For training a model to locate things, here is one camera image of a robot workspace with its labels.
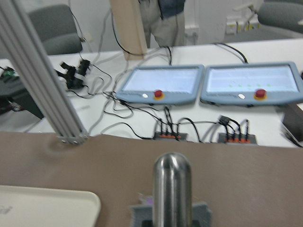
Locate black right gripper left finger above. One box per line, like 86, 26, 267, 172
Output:
141, 220, 153, 227

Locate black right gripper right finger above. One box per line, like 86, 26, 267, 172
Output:
191, 220, 201, 227

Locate steel muddler with black tip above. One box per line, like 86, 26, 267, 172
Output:
152, 152, 192, 227

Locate grey folded cloth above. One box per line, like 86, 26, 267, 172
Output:
129, 202, 212, 227

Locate purple cloth under grey cloth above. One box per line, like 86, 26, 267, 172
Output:
138, 193, 153, 206

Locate orange plug hub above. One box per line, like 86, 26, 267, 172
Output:
152, 123, 188, 141
217, 119, 258, 145

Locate cream rabbit tray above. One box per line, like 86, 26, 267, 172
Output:
0, 185, 101, 227

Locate blue teach pendant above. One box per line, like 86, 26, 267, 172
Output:
200, 61, 303, 106
116, 64, 204, 105

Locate black monitor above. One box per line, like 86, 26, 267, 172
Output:
282, 103, 303, 143

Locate person in beige trousers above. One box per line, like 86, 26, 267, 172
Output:
138, 0, 186, 48

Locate aluminium frame post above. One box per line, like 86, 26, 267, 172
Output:
0, 0, 88, 144

